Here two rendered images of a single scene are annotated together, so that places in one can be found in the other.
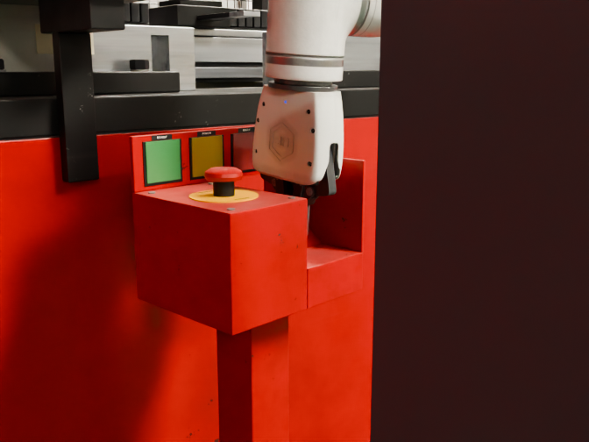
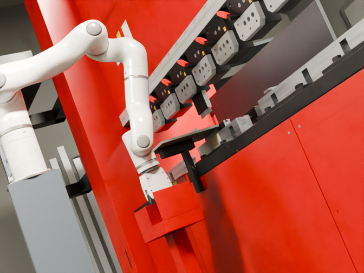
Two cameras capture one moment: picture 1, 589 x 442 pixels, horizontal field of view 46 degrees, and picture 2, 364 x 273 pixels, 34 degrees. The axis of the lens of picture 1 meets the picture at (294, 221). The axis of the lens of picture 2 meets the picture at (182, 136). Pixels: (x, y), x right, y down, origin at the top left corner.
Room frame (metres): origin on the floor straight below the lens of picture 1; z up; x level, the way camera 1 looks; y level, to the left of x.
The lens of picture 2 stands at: (1.42, -2.07, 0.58)
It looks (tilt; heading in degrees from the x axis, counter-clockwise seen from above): 10 degrees up; 103
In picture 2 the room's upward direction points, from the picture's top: 22 degrees counter-clockwise
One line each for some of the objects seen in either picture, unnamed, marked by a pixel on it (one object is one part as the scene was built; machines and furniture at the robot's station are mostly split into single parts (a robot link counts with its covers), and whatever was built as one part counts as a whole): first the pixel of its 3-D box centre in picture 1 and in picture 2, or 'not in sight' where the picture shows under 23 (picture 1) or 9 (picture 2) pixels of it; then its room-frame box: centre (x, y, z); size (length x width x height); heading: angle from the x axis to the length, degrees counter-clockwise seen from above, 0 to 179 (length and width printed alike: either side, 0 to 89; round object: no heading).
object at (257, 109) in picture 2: not in sight; (245, 117); (1.11, 0.46, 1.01); 0.26 x 0.12 x 0.05; 40
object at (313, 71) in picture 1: (302, 69); (148, 167); (0.77, -0.01, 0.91); 0.09 x 0.08 x 0.03; 46
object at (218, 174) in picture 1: (223, 184); not in sight; (0.72, 0.07, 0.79); 0.04 x 0.04 x 0.04
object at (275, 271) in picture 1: (251, 216); (165, 208); (0.76, 0.05, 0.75); 0.20 x 0.16 x 0.18; 136
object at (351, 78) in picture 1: (368, 78); (285, 105); (1.32, -0.14, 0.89); 0.30 x 0.05 x 0.03; 130
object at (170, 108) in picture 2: not in sight; (173, 97); (0.83, 0.54, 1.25); 0.15 x 0.09 x 0.17; 130
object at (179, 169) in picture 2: not in sight; (174, 180); (0.62, 0.79, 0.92); 0.50 x 0.06 x 0.10; 130
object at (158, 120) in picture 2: not in sight; (158, 112); (0.70, 0.69, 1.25); 0.15 x 0.09 x 0.17; 130
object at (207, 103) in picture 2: not in sight; (202, 104); (0.97, 0.36, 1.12); 0.10 x 0.02 x 0.10; 130
